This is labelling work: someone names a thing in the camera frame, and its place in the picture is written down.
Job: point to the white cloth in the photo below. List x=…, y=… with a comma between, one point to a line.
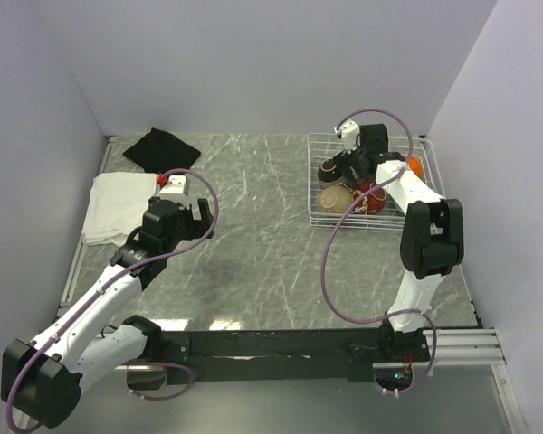
x=117, y=203

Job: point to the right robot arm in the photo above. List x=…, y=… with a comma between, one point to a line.
x=432, y=241

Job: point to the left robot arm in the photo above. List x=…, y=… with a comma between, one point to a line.
x=45, y=377

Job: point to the aluminium frame rail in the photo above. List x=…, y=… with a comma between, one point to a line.
x=468, y=347

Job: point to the black cloth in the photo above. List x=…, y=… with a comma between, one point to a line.
x=159, y=151

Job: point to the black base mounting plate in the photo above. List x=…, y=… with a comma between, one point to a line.
x=220, y=356

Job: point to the plain beige bowl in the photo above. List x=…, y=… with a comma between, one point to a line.
x=334, y=199

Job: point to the white wire dish rack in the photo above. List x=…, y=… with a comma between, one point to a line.
x=324, y=146

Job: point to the red floral bowl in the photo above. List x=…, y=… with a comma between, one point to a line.
x=372, y=204

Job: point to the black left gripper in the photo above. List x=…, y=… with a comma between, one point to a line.
x=196, y=227

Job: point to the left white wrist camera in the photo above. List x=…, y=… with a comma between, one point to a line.
x=172, y=187

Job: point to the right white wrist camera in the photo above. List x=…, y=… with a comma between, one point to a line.
x=348, y=132

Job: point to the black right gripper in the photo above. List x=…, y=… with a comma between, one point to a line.
x=346, y=161

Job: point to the black patterned bowl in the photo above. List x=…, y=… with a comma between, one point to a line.
x=329, y=175

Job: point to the orange bowl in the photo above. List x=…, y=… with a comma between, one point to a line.
x=415, y=166

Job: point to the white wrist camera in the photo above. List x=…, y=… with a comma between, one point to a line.
x=348, y=132
x=172, y=187

